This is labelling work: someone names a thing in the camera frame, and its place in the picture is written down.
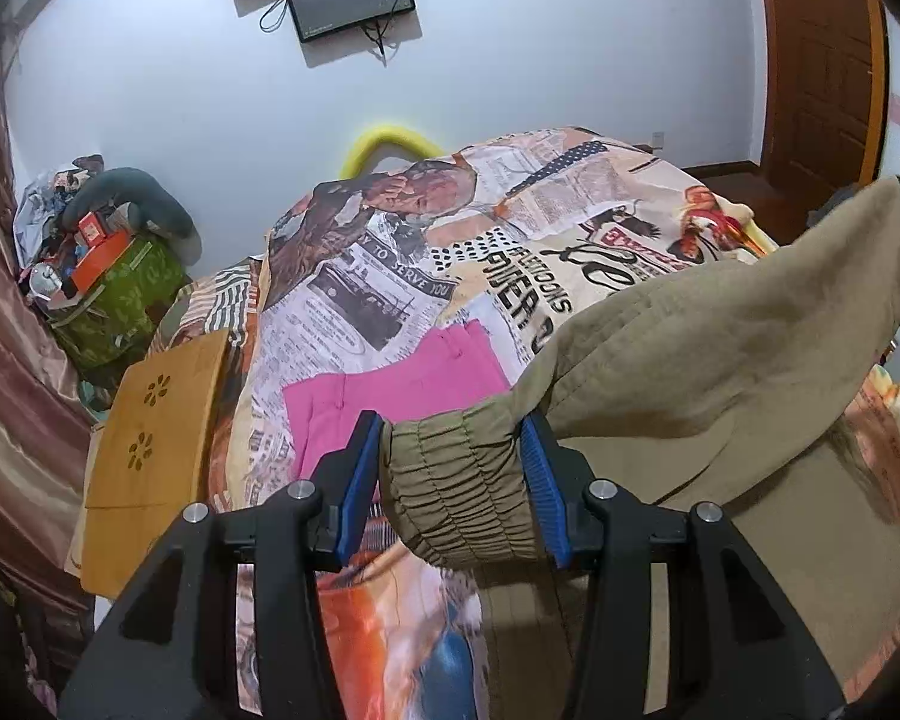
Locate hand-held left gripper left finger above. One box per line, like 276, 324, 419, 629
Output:
58, 411, 385, 720

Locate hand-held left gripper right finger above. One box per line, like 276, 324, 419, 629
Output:
520, 411, 847, 720

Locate khaki pants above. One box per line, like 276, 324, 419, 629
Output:
379, 176, 900, 720

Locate pink cloth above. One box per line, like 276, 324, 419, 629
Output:
283, 319, 511, 500

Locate printed blanket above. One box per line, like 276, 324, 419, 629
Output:
67, 127, 900, 720

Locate wooden lap tray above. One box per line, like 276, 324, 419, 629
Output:
81, 330, 230, 601

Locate green storage bag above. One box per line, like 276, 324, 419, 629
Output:
45, 229, 196, 391

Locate yellow foam tube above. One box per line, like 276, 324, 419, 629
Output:
337, 126, 451, 179

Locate orange box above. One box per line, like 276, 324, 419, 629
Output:
67, 229, 133, 293

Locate grey pillow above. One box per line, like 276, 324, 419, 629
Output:
64, 167, 203, 263

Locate striped pink curtain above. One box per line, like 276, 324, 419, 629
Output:
0, 37, 98, 601

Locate pile of clothes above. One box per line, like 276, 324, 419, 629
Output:
13, 154, 106, 271

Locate brown wooden door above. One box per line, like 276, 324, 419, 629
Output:
754, 0, 890, 230

